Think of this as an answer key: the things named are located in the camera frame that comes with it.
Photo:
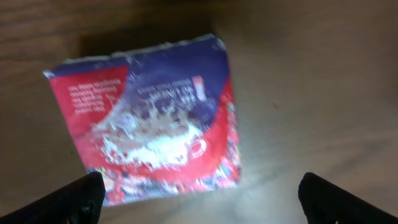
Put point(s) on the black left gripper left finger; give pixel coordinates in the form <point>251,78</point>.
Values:
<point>78,202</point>

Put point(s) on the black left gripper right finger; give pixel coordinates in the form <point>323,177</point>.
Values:
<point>326,203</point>

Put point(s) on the red purple pad package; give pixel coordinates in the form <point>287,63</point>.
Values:
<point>154,122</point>

